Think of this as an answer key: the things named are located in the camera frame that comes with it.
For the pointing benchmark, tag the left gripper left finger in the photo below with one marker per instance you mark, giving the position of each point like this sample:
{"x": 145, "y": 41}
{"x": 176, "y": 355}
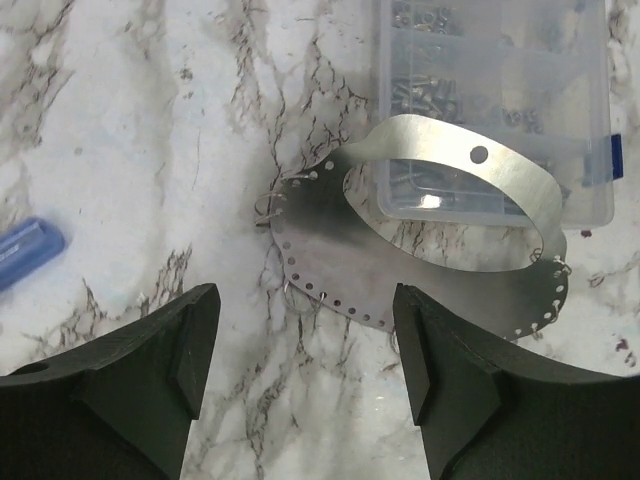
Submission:
{"x": 117, "y": 407}

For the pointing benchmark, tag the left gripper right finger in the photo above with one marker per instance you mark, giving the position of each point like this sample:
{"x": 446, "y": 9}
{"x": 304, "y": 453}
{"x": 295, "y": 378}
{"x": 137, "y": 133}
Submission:
{"x": 489, "y": 409}

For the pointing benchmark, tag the clear plastic screw box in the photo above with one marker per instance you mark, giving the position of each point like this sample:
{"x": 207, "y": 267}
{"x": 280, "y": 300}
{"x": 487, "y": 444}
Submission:
{"x": 531, "y": 75}

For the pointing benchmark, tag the blue handled screwdriver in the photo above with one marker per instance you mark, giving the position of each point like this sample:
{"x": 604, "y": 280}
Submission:
{"x": 26, "y": 247}

